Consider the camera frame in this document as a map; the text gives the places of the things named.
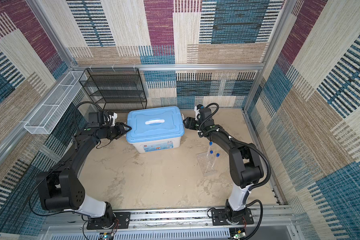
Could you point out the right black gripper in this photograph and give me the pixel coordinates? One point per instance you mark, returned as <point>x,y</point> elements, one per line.
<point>189,123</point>

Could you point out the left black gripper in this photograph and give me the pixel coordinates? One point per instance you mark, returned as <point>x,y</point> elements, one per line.
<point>121,130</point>

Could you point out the blue plastic lid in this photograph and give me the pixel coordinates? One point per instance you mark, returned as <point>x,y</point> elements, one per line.
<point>155,124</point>

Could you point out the white plastic bin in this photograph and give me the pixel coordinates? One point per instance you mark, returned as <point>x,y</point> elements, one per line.
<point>166,143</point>

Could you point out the blue-capped test tube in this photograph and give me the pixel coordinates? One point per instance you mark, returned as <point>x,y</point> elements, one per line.
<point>213,159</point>
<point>209,159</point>
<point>210,149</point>

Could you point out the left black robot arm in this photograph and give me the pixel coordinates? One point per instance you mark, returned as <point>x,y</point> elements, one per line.
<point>59,189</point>

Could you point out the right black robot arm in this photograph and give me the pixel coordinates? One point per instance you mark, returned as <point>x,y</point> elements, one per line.
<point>249,168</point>

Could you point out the clear test tube rack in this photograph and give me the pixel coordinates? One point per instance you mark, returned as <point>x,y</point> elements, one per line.
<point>201,158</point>

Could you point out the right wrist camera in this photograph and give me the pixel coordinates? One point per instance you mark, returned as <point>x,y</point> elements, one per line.
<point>197,110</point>

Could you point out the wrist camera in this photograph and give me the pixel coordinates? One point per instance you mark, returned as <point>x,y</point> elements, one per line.
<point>197,110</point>
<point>110,118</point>

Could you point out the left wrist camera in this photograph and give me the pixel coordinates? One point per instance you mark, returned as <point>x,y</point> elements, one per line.
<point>110,118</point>

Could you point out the black wire shelf rack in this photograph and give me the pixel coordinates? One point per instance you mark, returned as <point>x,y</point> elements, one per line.
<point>115,89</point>

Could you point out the white wire wall basket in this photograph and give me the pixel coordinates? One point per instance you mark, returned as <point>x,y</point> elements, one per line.
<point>48,115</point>

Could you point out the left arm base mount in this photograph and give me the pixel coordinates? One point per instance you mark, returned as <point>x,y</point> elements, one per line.
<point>108,220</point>

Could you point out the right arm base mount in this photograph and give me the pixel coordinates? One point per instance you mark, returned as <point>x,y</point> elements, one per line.
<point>222,217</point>

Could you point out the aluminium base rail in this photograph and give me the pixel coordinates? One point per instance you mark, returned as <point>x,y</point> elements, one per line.
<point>271,222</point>

